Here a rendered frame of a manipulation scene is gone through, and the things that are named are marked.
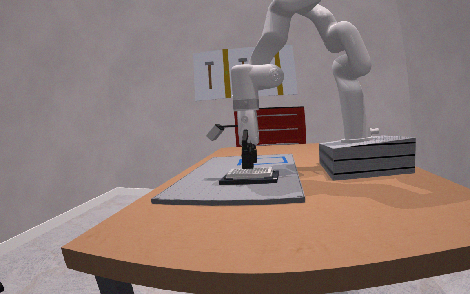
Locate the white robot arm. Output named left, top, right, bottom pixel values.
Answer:
left=231, top=0, right=379, bottom=143

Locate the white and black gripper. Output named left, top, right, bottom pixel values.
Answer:
left=233, top=108, right=259, bottom=169

